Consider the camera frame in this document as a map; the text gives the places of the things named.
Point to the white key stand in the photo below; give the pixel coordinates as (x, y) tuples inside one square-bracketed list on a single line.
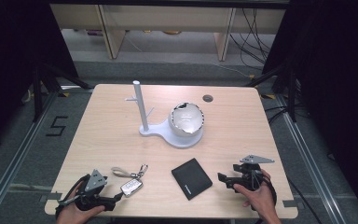
[(143, 112)]

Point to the round table grommet hole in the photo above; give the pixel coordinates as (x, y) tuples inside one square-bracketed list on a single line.
[(208, 98)]

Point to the person's left hand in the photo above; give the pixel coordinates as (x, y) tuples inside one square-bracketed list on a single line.
[(70, 216)]

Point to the dark curtain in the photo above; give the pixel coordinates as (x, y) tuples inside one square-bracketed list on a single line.
[(338, 77), (12, 62)]

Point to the light wooden desk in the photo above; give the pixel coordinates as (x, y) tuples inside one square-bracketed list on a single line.
[(167, 17)]

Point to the person's right hand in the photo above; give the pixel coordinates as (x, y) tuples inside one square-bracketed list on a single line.
[(262, 199)]

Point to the aluminium floor rail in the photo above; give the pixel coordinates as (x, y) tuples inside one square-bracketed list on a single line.
[(313, 165), (15, 158)]

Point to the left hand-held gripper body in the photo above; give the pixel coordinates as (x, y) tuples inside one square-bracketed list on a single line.
[(91, 183)]

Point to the black wallet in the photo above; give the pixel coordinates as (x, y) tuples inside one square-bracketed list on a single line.
[(191, 178)]

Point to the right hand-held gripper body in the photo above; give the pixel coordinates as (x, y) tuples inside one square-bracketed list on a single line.
[(251, 175)]

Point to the black metal stand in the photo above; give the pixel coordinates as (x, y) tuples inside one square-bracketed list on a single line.
[(291, 93), (38, 93)]

